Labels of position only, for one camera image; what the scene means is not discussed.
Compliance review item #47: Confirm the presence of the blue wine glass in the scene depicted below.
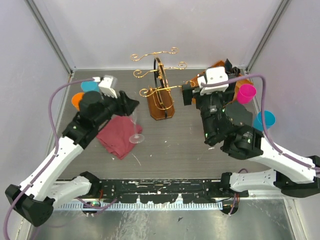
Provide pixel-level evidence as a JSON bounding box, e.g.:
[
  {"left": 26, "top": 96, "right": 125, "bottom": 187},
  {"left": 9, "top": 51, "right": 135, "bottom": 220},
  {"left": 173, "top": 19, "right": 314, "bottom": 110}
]
[
  {"left": 80, "top": 81, "right": 100, "bottom": 93},
  {"left": 252, "top": 110, "right": 276, "bottom": 131}
]

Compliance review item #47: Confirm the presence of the orange wine glass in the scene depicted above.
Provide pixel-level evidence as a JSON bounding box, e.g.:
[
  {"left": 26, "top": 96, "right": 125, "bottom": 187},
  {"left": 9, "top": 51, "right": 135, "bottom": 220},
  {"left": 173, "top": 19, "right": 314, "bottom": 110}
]
[{"left": 71, "top": 92, "right": 85, "bottom": 111}]

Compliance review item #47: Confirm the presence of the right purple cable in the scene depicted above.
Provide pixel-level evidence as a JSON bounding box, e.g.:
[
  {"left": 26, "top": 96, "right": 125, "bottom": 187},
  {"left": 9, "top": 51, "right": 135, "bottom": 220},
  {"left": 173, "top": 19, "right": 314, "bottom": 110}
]
[{"left": 202, "top": 73, "right": 320, "bottom": 216}]

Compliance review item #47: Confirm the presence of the purple cable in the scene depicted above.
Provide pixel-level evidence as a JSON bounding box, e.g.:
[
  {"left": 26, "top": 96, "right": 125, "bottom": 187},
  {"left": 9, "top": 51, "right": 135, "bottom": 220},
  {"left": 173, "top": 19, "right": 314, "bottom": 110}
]
[
  {"left": 4, "top": 77, "right": 118, "bottom": 240},
  {"left": 202, "top": 73, "right": 320, "bottom": 216}
]

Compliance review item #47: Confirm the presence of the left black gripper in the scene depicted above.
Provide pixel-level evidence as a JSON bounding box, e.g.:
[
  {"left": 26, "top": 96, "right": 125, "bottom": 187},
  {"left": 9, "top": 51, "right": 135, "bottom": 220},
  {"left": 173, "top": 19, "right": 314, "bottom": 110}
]
[{"left": 95, "top": 89, "right": 140, "bottom": 128}]

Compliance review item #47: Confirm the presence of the wooden compartment tray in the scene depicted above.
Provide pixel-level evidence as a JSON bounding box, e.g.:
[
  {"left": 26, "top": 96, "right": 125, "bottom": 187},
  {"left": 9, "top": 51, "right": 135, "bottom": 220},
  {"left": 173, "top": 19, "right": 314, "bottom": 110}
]
[{"left": 186, "top": 59, "right": 254, "bottom": 105}]

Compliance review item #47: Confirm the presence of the dark patterned rolled tie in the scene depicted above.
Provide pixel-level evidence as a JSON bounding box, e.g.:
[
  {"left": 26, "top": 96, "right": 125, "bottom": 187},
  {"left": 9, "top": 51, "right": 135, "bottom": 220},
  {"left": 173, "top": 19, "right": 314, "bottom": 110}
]
[{"left": 224, "top": 58, "right": 241, "bottom": 77}]

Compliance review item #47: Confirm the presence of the clear wine glass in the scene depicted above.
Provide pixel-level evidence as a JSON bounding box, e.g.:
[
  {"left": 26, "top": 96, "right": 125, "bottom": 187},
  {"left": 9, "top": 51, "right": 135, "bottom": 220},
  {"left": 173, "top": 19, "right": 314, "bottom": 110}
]
[{"left": 129, "top": 110, "right": 145, "bottom": 144}]

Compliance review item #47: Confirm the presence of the dark red cloth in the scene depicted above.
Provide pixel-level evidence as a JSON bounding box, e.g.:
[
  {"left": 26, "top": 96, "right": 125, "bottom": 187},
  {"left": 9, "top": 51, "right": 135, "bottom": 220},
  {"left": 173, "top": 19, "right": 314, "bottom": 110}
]
[{"left": 96, "top": 116, "right": 135, "bottom": 160}]

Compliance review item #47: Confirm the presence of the gold wire wine glass rack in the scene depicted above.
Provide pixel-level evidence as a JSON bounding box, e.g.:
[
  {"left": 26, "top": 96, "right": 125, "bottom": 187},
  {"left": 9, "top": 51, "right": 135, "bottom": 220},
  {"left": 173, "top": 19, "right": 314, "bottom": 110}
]
[{"left": 130, "top": 46, "right": 187, "bottom": 121}]

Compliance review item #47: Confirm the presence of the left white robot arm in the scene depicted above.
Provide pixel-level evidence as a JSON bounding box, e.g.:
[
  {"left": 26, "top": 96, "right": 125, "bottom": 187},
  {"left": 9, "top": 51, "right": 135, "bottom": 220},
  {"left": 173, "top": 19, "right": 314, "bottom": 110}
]
[{"left": 5, "top": 76, "right": 139, "bottom": 227}]

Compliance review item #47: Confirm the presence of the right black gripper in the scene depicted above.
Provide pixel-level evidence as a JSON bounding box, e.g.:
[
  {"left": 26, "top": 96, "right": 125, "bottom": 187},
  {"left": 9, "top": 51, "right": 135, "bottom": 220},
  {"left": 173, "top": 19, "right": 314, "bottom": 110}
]
[{"left": 178, "top": 75, "right": 233, "bottom": 141}]

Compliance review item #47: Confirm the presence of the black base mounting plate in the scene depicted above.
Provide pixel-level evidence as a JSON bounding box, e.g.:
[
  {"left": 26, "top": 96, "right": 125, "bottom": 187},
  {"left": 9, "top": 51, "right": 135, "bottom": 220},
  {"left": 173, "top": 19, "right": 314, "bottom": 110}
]
[{"left": 71, "top": 177, "right": 250, "bottom": 205}]

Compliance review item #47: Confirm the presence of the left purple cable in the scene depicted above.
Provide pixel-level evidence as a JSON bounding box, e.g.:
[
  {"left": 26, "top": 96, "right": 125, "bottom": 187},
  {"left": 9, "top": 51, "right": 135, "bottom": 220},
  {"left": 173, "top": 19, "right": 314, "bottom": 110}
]
[{"left": 4, "top": 77, "right": 118, "bottom": 240}]

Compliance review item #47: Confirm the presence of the pink wine glass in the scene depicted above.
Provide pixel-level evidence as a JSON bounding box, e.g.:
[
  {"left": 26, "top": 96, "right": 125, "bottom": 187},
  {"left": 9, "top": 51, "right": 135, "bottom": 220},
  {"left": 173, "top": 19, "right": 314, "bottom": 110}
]
[{"left": 236, "top": 84, "right": 257, "bottom": 104}]

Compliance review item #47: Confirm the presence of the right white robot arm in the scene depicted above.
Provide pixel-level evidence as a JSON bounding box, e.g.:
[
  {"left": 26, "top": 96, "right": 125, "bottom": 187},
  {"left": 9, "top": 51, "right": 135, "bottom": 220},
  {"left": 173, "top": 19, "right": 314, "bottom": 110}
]
[{"left": 181, "top": 66, "right": 320, "bottom": 198}]

